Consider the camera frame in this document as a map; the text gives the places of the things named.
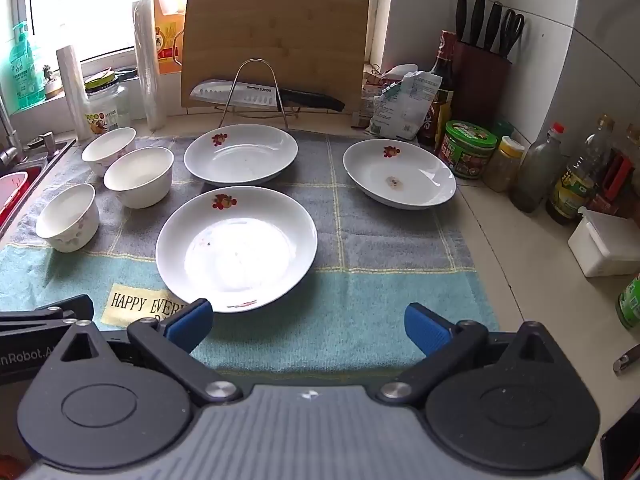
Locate white red label bag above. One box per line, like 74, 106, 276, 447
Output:
362, 64, 419, 111

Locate blue grey checked towel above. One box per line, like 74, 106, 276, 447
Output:
0, 132, 501, 376

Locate metal wire rack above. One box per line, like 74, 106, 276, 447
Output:
217, 59, 299, 123

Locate dark soy sauce bottle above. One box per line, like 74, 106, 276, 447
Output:
419, 30, 457, 150

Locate blue white paper packet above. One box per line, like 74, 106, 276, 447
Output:
369, 71, 444, 142

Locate white bowl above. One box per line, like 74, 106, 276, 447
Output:
35, 183, 100, 253
103, 147, 175, 209
81, 127, 137, 177

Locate green lidded tub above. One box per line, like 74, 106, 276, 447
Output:
439, 120, 498, 181

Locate orange oil bottle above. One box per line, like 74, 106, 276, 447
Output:
150, 0, 187, 75

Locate steel santoku knife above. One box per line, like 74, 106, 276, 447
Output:
190, 79, 346, 112

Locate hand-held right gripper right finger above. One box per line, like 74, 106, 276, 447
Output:
377, 302, 557, 406

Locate yellow lid small jar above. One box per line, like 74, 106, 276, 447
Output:
484, 136, 525, 192

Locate dark red knife block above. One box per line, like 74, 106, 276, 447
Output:
452, 40, 512, 123

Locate green dish soap bottle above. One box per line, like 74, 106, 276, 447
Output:
10, 21, 43, 111

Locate black kitchen scissors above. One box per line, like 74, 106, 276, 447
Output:
500, 8, 526, 59

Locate red plastic basin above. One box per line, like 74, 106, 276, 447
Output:
0, 171, 30, 228

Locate metal tool handle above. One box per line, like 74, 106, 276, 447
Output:
612, 345, 640, 376

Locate glass jar green lid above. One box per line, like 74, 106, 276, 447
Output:
84, 72, 132, 138

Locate white plastic box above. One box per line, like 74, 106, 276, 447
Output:
567, 207, 640, 278

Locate steel sink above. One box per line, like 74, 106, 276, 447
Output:
0, 131, 78, 241

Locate bamboo cutting board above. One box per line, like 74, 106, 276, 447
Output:
172, 0, 370, 113

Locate yellow label oil bottle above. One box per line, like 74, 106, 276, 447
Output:
546, 115, 616, 225

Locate red packet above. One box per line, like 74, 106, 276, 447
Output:
599, 152, 639, 211

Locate metal faucet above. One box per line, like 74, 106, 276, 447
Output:
0, 95, 23, 168

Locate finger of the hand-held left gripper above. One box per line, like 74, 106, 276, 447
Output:
0, 297, 95, 333

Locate small potted plant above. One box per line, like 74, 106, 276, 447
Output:
42, 65, 64, 99

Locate black handled knife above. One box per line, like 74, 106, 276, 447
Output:
485, 1, 504, 54
455, 0, 469, 44
470, 0, 487, 47

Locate white flower print plate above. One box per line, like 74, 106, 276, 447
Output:
184, 124, 299, 186
156, 186, 318, 313
343, 139, 457, 210

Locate green can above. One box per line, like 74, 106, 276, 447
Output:
616, 274, 640, 331

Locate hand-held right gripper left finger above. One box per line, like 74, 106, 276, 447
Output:
61, 299, 242, 408

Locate tall plastic wrap roll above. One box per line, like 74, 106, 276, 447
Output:
132, 0, 168, 131

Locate short plastic wrap roll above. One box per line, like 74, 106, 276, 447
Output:
56, 46, 93, 141

